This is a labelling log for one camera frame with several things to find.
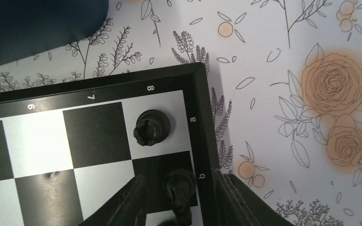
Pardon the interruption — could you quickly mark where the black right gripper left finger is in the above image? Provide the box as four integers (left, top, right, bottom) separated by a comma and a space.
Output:
79, 176, 146, 226

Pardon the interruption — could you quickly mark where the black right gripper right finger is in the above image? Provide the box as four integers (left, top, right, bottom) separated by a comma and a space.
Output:
214, 169, 292, 226

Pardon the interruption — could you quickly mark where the dark blue plastic tray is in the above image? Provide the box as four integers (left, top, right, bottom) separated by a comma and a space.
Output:
0, 0, 109, 66

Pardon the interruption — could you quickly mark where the black chess piece on board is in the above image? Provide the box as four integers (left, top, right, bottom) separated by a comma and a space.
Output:
163, 169, 197, 226
133, 109, 171, 146

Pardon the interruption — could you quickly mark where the black white chessboard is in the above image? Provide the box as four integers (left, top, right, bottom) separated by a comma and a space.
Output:
0, 63, 219, 226

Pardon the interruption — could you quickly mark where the floral patterned table cloth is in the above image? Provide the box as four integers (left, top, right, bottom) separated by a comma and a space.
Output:
0, 0, 362, 226

